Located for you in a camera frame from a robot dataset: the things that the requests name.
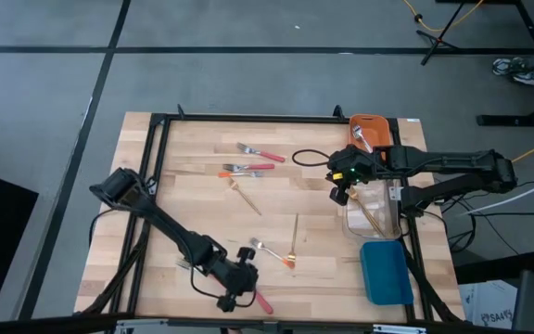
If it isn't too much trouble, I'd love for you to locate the person's shoe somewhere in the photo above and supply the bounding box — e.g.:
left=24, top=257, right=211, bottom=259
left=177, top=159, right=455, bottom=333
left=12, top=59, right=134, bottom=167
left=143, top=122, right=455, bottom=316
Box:
left=512, top=64, right=534, bottom=88
left=492, top=56, right=528, bottom=78

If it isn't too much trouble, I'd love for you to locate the orange plastic bin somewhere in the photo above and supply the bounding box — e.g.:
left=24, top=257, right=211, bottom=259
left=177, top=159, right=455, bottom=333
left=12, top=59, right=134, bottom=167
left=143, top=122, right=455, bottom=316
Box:
left=348, top=113, right=393, bottom=166

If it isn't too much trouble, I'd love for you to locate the blue plastic bin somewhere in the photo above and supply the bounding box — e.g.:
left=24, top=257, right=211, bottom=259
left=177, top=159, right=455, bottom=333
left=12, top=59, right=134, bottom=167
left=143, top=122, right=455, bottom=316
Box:
left=358, top=239, right=415, bottom=307

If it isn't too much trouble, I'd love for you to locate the black desk leg frame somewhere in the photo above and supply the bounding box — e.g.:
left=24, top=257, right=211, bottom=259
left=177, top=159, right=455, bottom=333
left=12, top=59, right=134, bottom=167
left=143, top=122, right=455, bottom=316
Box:
left=475, top=0, right=534, bottom=127

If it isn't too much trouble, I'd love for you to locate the white cardboard box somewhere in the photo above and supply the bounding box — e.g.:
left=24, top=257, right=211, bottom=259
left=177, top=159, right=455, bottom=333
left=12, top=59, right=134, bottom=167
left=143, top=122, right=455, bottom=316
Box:
left=459, top=279, right=521, bottom=331

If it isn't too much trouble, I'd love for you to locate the clear plastic bin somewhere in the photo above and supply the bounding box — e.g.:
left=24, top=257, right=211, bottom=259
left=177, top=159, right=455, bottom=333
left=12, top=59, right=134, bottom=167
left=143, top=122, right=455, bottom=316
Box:
left=340, top=178, right=405, bottom=241

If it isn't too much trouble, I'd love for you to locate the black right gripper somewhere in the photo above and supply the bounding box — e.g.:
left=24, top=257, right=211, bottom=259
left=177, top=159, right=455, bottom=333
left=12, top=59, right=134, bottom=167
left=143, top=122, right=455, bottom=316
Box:
left=325, top=143, right=384, bottom=207

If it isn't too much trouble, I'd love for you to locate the thin black cable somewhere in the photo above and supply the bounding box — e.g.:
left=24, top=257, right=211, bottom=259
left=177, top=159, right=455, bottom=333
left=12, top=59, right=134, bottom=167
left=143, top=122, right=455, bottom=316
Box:
left=468, top=211, right=534, bottom=219

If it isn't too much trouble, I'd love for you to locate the white cable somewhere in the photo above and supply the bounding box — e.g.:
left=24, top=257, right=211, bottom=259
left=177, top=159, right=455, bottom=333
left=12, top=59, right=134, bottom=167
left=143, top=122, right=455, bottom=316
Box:
left=459, top=171, right=534, bottom=217

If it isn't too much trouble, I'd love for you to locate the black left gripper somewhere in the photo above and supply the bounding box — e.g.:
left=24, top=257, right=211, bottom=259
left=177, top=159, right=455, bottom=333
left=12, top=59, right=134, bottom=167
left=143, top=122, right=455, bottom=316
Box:
left=204, top=247, right=260, bottom=313

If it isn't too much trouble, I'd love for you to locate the black tripod stand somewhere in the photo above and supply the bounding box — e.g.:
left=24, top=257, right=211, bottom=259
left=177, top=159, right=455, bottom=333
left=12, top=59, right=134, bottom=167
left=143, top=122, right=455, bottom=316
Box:
left=414, top=0, right=466, bottom=67

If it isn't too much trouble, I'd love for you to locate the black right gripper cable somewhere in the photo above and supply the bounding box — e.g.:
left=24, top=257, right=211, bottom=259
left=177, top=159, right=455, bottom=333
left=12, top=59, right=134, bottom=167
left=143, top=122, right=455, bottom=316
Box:
left=290, top=148, right=337, bottom=168

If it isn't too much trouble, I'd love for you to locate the black crossbeam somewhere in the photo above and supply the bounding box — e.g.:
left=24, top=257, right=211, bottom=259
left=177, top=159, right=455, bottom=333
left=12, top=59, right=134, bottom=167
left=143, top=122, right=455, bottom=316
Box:
left=0, top=313, right=534, bottom=334

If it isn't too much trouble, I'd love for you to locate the yellow cord with black plug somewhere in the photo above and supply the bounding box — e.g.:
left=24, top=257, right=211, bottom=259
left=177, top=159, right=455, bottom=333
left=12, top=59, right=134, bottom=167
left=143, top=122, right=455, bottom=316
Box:
left=401, top=0, right=485, bottom=33

